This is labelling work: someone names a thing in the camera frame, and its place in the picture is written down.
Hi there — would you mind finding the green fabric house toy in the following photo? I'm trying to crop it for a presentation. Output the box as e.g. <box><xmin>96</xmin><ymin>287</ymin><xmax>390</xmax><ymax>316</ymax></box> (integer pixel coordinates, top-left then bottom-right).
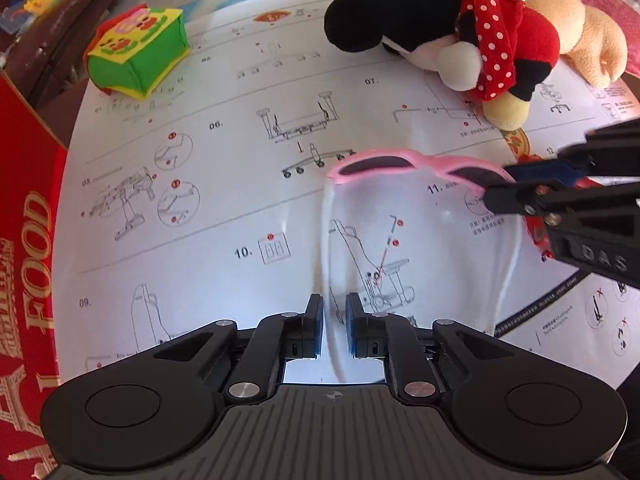
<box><xmin>82</xmin><ymin>5</ymin><xmax>192</xmax><ymax>101</ymax></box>

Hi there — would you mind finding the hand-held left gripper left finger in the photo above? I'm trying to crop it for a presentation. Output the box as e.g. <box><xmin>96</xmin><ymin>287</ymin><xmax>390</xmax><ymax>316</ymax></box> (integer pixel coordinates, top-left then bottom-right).
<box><xmin>152</xmin><ymin>294</ymin><xmax>325</xmax><ymax>406</ymax></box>

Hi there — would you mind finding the red cardboard box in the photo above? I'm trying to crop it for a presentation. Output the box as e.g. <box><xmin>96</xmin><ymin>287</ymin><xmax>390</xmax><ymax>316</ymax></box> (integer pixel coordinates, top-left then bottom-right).
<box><xmin>0</xmin><ymin>67</ymin><xmax>68</xmax><ymax>480</ymax></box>

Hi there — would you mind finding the tan bear plush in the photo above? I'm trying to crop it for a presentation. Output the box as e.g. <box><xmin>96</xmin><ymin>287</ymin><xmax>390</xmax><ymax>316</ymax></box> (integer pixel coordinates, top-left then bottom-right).
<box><xmin>520</xmin><ymin>0</ymin><xmax>628</xmax><ymax>88</ymax></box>

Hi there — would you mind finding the white instruction sheet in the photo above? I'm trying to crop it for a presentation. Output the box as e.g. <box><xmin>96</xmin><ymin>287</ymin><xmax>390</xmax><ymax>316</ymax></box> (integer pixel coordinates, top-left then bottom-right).
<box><xmin>52</xmin><ymin>0</ymin><xmax>640</xmax><ymax>381</ymax></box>

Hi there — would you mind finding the dark red leather sofa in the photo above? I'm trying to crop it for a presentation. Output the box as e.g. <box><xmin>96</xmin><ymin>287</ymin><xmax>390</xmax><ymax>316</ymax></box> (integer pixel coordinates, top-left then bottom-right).
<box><xmin>0</xmin><ymin>0</ymin><xmax>136</xmax><ymax>111</ymax></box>

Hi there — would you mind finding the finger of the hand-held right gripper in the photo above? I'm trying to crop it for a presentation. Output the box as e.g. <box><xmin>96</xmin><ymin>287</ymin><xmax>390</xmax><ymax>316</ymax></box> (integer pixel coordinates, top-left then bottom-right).
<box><xmin>481</xmin><ymin>181</ymin><xmax>559</xmax><ymax>222</ymax></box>
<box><xmin>501</xmin><ymin>159</ymin><xmax>589</xmax><ymax>189</ymax></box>

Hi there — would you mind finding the mouse plush in red dress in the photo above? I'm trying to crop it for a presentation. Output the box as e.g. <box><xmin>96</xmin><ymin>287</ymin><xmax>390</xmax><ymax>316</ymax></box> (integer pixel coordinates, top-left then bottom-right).
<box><xmin>324</xmin><ymin>0</ymin><xmax>561</xmax><ymax>133</ymax></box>

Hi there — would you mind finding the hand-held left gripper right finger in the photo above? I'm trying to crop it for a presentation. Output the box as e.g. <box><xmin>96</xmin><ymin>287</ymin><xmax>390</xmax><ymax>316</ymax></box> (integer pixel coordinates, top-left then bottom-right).
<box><xmin>345</xmin><ymin>292</ymin><xmax>511</xmax><ymax>406</ymax></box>

